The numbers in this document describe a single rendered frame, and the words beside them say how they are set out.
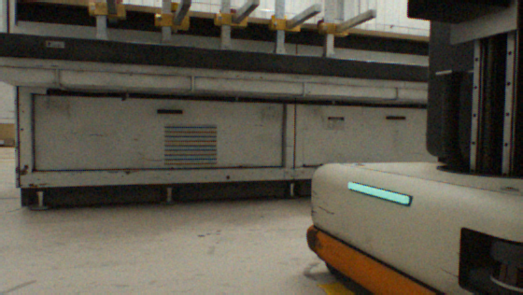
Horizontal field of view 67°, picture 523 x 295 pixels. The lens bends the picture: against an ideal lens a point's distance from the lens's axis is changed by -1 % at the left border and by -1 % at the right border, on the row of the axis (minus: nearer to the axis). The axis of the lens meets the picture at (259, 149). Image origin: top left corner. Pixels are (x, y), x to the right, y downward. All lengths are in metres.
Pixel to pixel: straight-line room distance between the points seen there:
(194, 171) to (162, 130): 0.25
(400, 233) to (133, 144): 1.45
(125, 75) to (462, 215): 1.40
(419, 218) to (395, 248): 0.09
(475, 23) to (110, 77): 1.30
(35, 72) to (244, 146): 0.97
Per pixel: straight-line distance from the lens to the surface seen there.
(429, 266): 0.69
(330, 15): 1.99
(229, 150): 2.01
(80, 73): 1.74
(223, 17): 1.79
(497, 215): 0.60
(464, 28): 0.98
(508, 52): 0.94
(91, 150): 1.95
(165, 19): 1.75
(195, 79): 1.75
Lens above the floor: 0.37
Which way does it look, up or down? 3 degrees down
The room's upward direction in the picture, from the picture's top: 1 degrees clockwise
